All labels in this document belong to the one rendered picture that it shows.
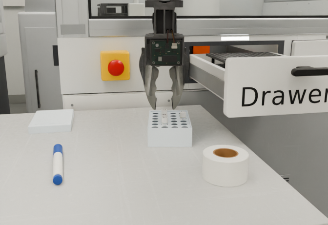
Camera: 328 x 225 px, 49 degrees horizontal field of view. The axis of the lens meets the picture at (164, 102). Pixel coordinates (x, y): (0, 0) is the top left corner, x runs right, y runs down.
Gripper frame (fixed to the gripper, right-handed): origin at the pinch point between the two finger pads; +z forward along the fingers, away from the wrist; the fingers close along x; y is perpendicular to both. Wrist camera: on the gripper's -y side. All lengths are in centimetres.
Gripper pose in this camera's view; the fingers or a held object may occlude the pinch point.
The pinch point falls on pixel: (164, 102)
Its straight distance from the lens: 74.1
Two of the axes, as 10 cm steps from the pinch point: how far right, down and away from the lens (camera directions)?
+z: 0.0, 9.7, 2.5
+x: 10.0, 0.0, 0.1
